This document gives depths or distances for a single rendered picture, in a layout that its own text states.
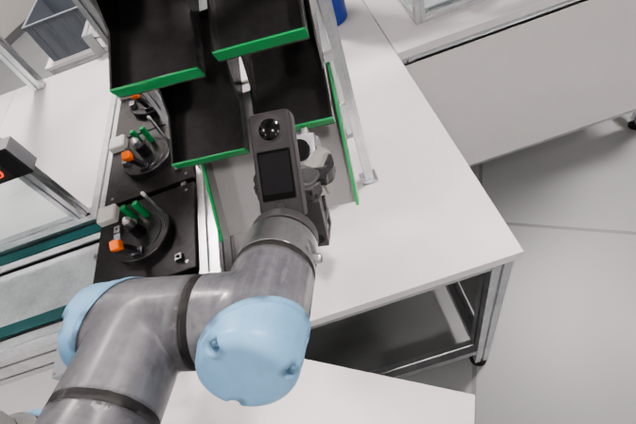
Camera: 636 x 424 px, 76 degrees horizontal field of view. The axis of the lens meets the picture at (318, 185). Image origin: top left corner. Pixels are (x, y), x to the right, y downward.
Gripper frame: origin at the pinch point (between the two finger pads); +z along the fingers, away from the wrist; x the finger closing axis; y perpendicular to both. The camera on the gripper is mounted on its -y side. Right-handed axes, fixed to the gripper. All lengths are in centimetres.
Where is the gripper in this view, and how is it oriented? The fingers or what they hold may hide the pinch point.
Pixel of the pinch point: (301, 150)
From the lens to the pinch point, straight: 58.1
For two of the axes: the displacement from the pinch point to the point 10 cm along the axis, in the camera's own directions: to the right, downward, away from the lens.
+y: 1.9, 8.8, 4.4
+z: 0.8, -4.6, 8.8
